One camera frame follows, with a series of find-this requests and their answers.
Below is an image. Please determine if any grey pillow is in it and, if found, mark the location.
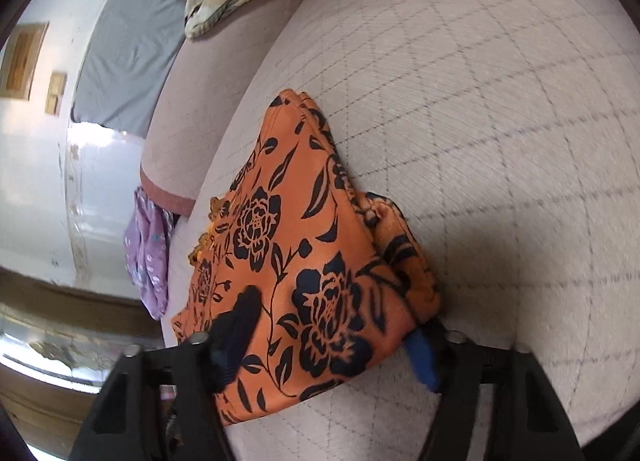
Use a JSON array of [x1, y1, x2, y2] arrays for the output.
[[70, 0, 188, 139]]

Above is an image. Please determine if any purple floral cloth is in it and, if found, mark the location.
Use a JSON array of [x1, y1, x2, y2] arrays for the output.
[[122, 188, 177, 321]]

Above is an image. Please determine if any orange black floral shirt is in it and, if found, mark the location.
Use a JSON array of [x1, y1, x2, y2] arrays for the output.
[[170, 88, 443, 427]]

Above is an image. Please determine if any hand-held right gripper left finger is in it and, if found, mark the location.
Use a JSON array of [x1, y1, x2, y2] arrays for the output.
[[70, 285, 262, 461]]

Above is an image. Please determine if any pink bolster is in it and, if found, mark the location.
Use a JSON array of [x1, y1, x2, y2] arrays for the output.
[[139, 0, 313, 218]]

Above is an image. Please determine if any glossy door panel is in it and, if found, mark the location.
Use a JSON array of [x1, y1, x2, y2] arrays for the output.
[[0, 311, 128, 384]]

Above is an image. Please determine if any brown wooden door frame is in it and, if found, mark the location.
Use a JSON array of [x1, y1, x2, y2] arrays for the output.
[[0, 266, 168, 447]]

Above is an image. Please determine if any small yellow wall plate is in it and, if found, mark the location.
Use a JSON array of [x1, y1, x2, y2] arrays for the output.
[[45, 72, 68, 116]]

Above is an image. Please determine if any large yellow wall plate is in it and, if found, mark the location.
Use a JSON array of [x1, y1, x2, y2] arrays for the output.
[[0, 23, 49, 102]]

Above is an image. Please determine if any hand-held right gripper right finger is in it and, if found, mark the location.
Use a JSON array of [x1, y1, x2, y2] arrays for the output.
[[405, 323, 587, 461]]

